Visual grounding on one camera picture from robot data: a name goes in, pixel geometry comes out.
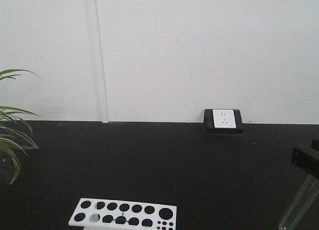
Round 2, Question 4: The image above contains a white test tube rack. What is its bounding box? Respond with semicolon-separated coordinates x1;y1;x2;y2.
68;198;177;230

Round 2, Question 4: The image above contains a white wall cable conduit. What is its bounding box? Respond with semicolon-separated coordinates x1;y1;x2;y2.
94;0;110;123

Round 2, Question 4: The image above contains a white socket black base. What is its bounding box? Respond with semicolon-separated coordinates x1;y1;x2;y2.
203;109;244;134

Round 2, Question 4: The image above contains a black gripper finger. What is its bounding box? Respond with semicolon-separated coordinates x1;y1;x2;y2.
311;138;319;149
292;145;319;180

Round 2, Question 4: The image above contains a wide transparent test tube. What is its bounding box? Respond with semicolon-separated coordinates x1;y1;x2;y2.
278;175;319;230

